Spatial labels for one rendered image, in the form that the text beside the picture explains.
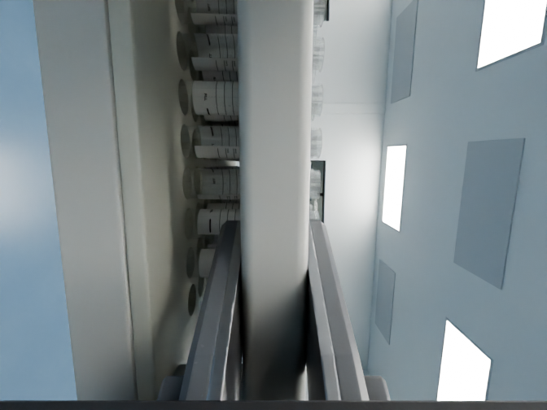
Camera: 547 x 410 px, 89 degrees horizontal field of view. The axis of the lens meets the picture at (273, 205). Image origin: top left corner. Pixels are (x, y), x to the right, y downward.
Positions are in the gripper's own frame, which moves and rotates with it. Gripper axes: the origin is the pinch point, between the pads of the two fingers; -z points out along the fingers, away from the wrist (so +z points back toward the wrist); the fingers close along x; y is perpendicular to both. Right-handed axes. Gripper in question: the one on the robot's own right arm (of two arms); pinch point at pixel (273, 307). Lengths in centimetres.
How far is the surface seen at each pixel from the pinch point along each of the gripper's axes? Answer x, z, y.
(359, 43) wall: -130, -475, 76
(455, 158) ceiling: -179, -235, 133
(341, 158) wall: -110, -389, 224
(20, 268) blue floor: 108, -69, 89
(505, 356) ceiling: -181, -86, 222
